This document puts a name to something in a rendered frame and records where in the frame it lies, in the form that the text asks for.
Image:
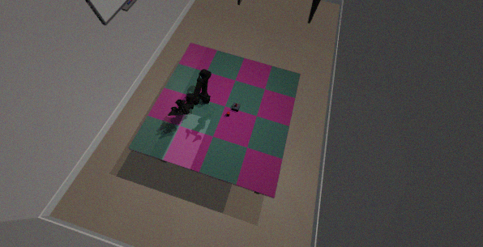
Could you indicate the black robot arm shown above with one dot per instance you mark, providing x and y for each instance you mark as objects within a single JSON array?
[{"x": 193, "y": 98}]

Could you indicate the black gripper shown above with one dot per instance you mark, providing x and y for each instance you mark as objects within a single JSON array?
[{"x": 181, "y": 110}]

